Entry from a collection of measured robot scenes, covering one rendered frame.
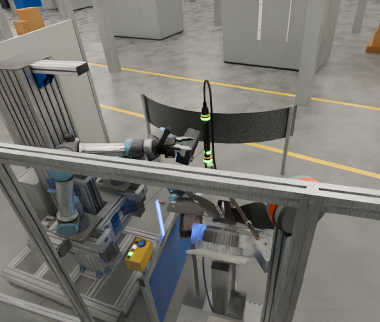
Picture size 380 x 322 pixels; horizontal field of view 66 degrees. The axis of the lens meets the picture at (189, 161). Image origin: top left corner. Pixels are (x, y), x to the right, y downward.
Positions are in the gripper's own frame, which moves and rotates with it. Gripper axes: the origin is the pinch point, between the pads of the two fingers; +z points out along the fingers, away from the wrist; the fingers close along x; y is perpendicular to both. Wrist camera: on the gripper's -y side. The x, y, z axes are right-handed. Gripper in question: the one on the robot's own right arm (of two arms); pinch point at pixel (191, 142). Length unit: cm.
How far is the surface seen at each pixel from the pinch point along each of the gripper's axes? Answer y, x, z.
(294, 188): -39, 78, 34
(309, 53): 73, -395, 144
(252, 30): 82, -626, 61
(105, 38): 78, -613, -303
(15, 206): -16, 65, -48
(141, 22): 109, -975, -313
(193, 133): 42, -82, -11
